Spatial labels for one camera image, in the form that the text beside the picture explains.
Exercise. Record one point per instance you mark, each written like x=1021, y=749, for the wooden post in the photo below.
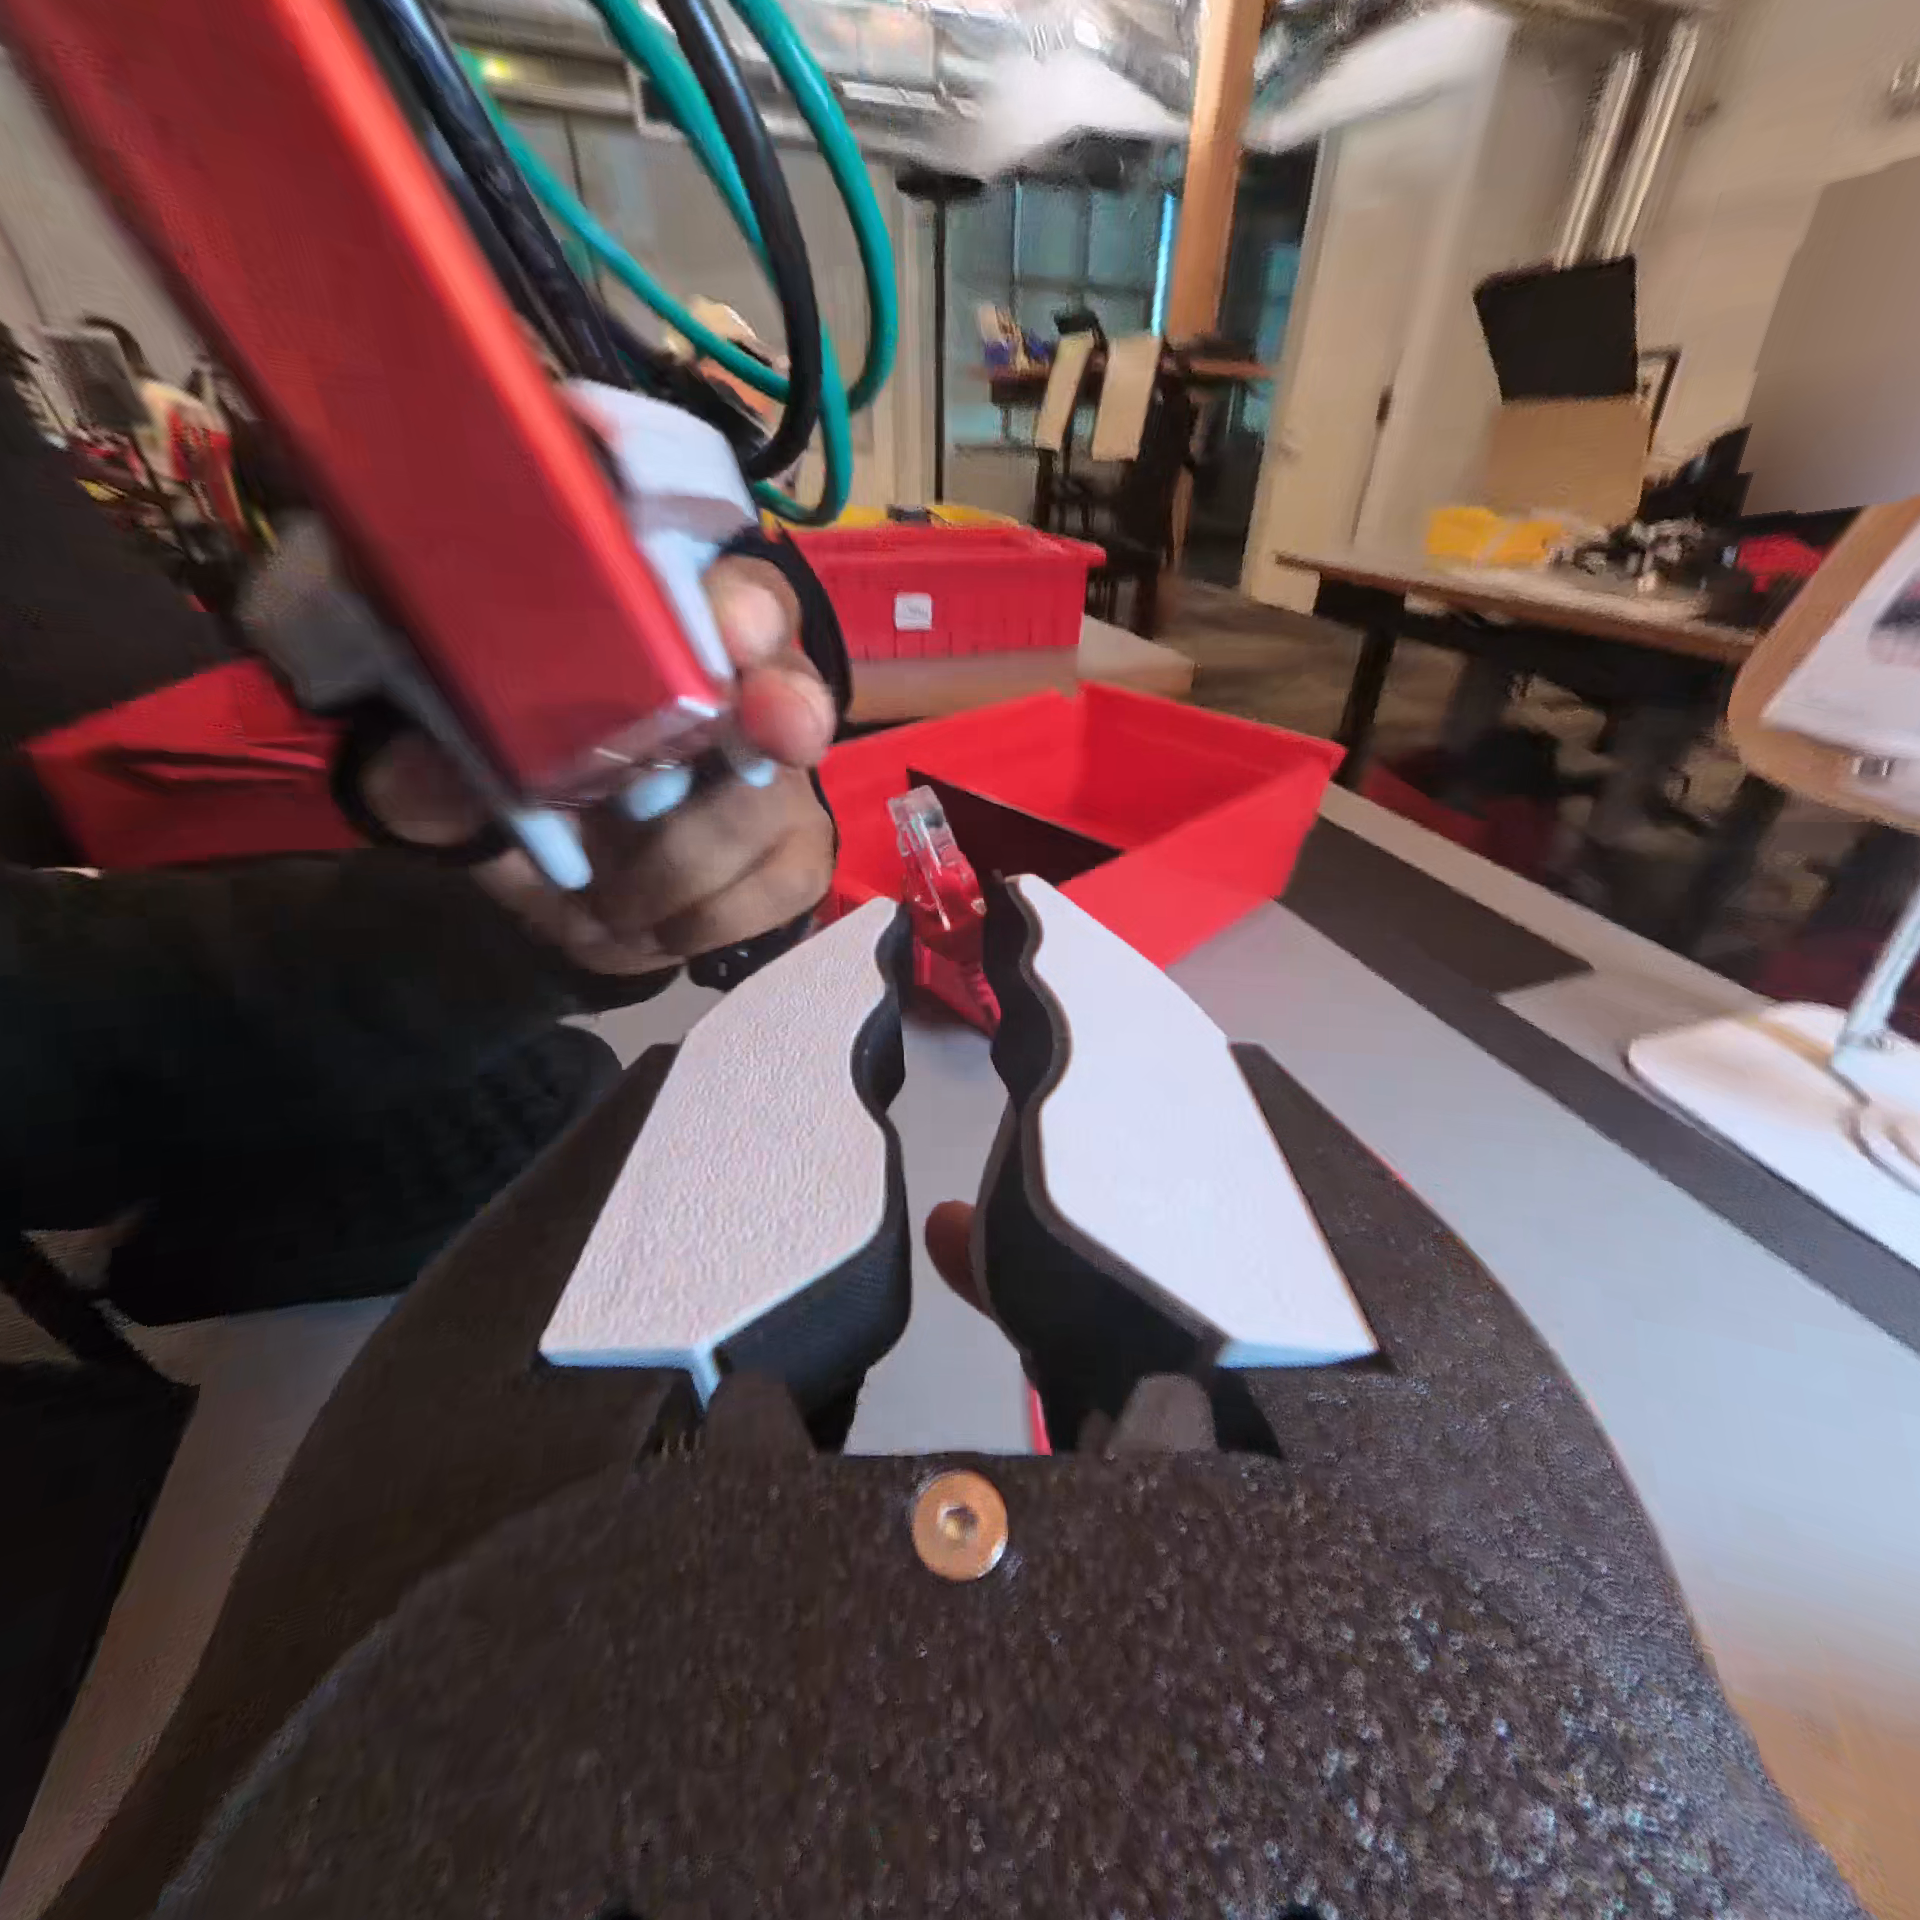
x=1214, y=180

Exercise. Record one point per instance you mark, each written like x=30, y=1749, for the poster board on stand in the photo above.
x=1801, y=720

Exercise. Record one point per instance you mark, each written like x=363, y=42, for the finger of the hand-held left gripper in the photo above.
x=675, y=481
x=323, y=630

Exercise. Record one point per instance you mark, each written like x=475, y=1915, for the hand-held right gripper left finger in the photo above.
x=734, y=1170

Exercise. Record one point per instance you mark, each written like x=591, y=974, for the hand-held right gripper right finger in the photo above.
x=1170, y=1185

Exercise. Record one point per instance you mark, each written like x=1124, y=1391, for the red tote bag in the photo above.
x=151, y=764

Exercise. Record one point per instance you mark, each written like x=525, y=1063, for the desk with paper sheets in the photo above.
x=1140, y=494

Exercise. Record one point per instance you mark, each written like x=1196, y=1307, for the yellow parts box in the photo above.
x=1485, y=536

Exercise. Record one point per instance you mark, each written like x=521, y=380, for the red plastic bin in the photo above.
x=1184, y=841

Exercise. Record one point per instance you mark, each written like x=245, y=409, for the red ethernet port box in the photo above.
x=344, y=345

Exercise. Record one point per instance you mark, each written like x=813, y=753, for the black floor lamp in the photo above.
x=941, y=330

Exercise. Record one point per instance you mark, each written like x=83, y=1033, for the person's left forearm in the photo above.
x=301, y=1080

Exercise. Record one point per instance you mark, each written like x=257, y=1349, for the person's left hand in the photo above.
x=704, y=884

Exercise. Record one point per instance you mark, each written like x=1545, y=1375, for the ribbed red bin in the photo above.
x=990, y=601

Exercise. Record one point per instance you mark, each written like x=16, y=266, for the wooden work table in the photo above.
x=1501, y=601

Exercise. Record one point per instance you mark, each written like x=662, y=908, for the black bin divider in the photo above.
x=1035, y=849

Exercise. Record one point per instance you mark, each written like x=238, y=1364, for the cardboard box with black flap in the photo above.
x=1569, y=459

